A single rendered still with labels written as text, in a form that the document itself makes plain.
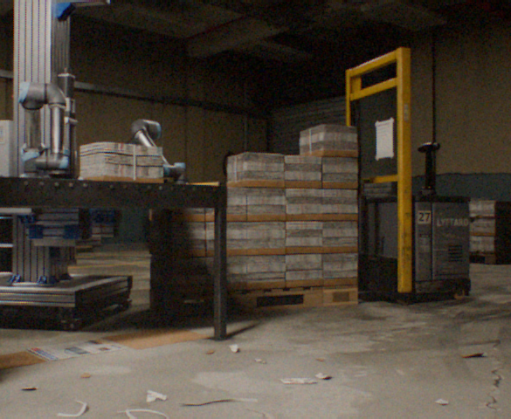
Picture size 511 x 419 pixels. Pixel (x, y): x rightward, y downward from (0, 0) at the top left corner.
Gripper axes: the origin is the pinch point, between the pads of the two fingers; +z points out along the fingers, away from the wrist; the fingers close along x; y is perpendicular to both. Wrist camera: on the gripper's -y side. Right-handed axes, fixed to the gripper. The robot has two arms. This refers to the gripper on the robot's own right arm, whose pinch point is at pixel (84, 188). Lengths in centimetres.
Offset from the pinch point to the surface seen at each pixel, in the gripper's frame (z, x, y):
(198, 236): 81, 4, -29
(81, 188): -34, -68, -6
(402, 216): 213, -62, -18
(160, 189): 6, -68, -5
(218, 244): 43, -66, -32
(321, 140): 170, -25, 37
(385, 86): 220, -46, 80
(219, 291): 43, -66, -56
